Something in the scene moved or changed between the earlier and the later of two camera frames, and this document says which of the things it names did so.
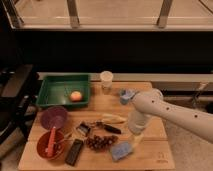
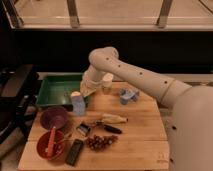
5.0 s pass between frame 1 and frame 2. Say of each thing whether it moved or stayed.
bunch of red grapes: stayed
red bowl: stayed
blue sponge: moved
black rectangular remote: stayed
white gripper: moved
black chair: stayed
